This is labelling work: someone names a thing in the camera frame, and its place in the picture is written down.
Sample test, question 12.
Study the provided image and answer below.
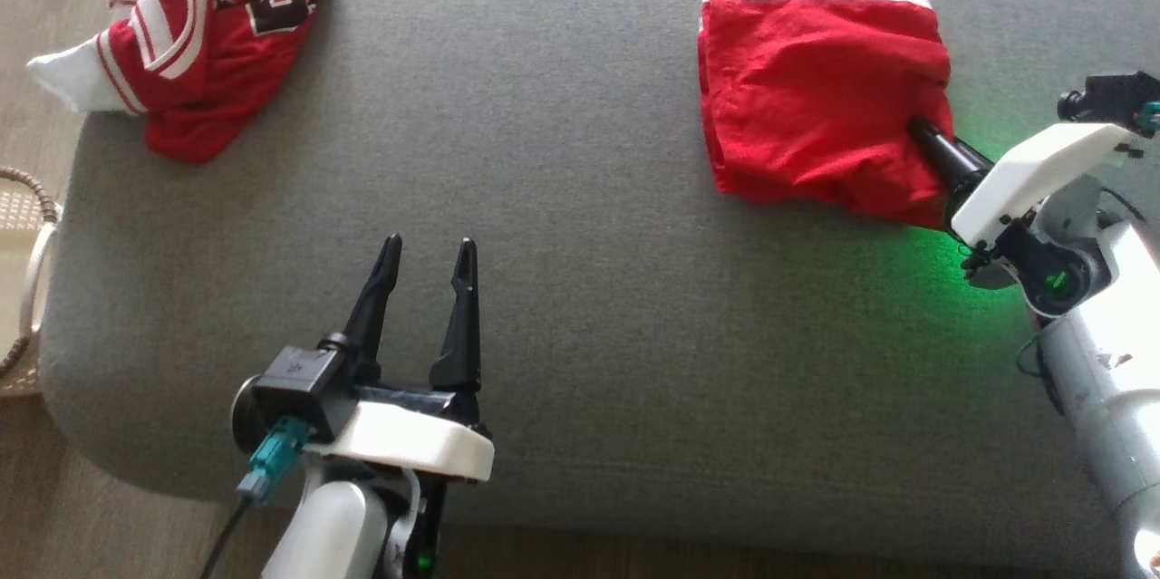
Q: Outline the woven wicker basket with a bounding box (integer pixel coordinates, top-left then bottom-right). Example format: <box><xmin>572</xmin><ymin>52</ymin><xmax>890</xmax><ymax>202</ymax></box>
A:
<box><xmin>0</xmin><ymin>166</ymin><xmax>63</xmax><ymax>400</ymax></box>

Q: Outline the red Bulls jersey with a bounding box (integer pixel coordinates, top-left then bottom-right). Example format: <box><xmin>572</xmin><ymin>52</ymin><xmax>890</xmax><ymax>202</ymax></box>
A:
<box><xmin>26</xmin><ymin>0</ymin><xmax>340</xmax><ymax>166</ymax></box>

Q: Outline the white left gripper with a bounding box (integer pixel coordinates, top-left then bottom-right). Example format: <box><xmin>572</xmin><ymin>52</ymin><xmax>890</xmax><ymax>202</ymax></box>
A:
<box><xmin>229</xmin><ymin>234</ymin><xmax>496</xmax><ymax>484</ymax></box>

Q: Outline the red shorts white waistband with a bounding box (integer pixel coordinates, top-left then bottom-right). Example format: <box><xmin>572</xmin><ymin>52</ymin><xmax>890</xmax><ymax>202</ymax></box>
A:
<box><xmin>696</xmin><ymin>0</ymin><xmax>959</xmax><ymax>232</ymax></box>

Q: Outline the grey sofa seat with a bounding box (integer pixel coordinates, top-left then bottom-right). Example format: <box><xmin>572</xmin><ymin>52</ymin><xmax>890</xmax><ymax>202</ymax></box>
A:
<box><xmin>40</xmin><ymin>0</ymin><xmax>1160</xmax><ymax>562</ymax></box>

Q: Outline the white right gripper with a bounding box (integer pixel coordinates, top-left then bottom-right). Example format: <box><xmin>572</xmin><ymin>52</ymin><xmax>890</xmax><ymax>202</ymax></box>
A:
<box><xmin>908</xmin><ymin>114</ymin><xmax>1141</xmax><ymax>319</ymax></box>

